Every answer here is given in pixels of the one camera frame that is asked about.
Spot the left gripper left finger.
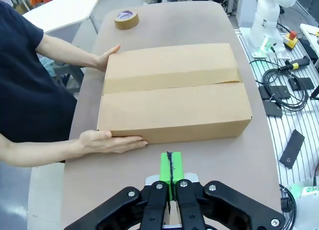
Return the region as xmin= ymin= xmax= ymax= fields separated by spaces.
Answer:
xmin=63 ymin=152 xmax=173 ymax=230

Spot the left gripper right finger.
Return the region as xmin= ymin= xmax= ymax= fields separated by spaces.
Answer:
xmin=171 ymin=151 xmax=286 ymax=230

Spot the brown cardboard box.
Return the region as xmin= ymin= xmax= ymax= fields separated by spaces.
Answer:
xmin=96 ymin=42 xmax=253 ymax=144

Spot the person's right forearm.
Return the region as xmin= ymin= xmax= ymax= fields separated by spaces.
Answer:
xmin=0 ymin=134 xmax=83 ymax=168

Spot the person's left forearm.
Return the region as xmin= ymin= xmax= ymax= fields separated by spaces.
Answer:
xmin=53 ymin=39 xmax=98 ymax=69

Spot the person's right hand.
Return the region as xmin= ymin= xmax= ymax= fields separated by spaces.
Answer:
xmin=78 ymin=129 xmax=149 ymax=154

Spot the person's left hand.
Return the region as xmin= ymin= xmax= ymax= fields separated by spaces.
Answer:
xmin=93 ymin=44 xmax=122 ymax=74

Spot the aluminium slotted platform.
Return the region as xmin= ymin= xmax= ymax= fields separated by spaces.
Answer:
xmin=234 ymin=25 xmax=319 ymax=230

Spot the long black flat plate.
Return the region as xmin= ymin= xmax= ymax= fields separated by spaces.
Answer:
xmin=278 ymin=129 xmax=306 ymax=170

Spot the person in navy t-shirt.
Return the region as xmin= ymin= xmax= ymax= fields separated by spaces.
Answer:
xmin=0 ymin=0 xmax=78 ymax=163

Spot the teal towel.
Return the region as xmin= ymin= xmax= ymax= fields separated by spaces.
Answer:
xmin=38 ymin=56 xmax=64 ymax=78

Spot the black handheld scanner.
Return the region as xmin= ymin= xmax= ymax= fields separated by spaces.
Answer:
xmin=278 ymin=56 xmax=310 ymax=72

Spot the brown packing tape roll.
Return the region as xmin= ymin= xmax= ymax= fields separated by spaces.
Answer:
xmin=114 ymin=9 xmax=140 ymax=30

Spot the yellow emergency stop button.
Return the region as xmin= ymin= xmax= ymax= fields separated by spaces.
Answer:
xmin=283 ymin=31 xmax=299 ymax=51

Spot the white cabinet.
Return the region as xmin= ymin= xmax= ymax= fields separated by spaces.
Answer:
xmin=237 ymin=0 xmax=258 ymax=28

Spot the black cable with plug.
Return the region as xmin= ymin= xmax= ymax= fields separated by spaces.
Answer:
xmin=279 ymin=184 xmax=298 ymax=225

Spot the black coiled cable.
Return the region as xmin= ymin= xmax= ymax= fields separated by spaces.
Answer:
xmin=248 ymin=58 xmax=311 ymax=114

